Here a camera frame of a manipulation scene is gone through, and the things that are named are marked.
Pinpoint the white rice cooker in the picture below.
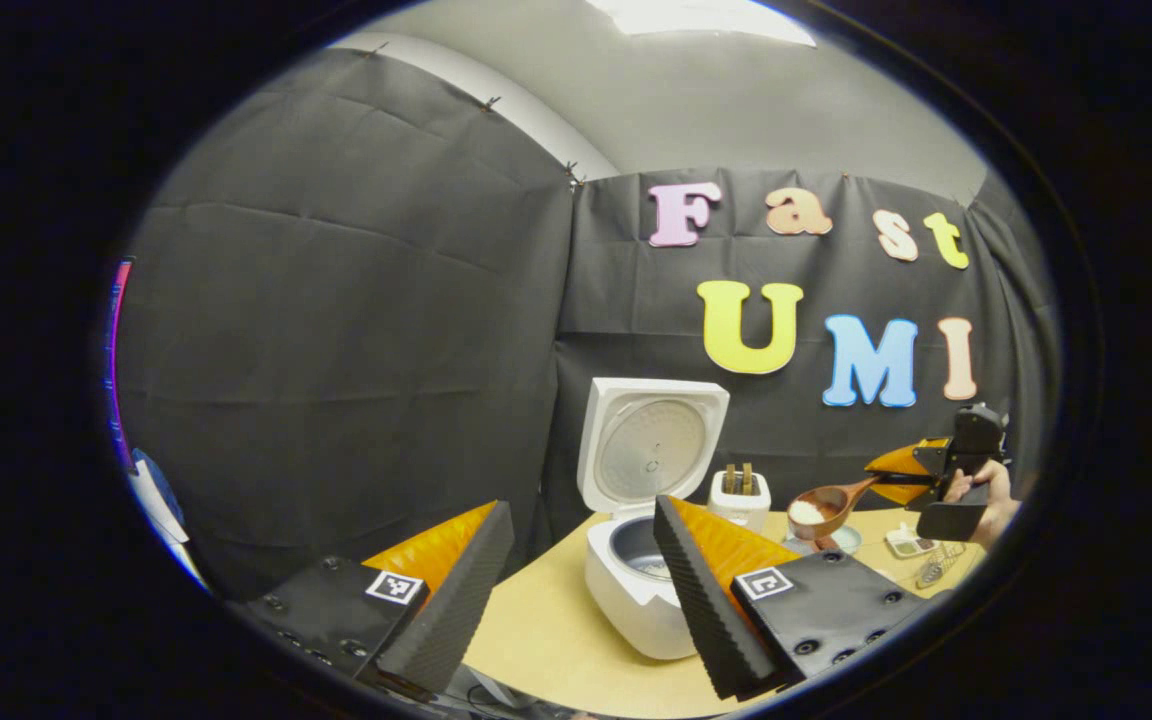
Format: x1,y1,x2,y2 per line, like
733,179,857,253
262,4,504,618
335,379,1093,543
576,377,732,661

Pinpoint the black backdrop cloth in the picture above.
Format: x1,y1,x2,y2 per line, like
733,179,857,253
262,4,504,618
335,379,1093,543
111,45,1062,601

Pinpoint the ceiling light panel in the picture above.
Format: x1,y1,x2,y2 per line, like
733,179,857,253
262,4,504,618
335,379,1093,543
586,0,817,48

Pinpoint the brown wooden spoon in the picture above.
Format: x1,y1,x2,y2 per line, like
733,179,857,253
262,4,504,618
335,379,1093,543
786,475,883,542

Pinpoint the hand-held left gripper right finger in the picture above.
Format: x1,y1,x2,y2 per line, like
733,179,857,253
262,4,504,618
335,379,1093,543
652,494,937,701

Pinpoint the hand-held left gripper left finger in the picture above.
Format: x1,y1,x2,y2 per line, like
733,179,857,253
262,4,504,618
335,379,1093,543
241,500,515,701

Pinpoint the green round plate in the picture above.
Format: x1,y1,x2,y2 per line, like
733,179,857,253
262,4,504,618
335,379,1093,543
784,525,863,557

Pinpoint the white divided dish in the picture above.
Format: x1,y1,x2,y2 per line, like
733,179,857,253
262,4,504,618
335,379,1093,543
884,527,943,560

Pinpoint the white toaster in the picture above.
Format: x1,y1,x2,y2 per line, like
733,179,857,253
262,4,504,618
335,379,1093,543
708,470,772,533

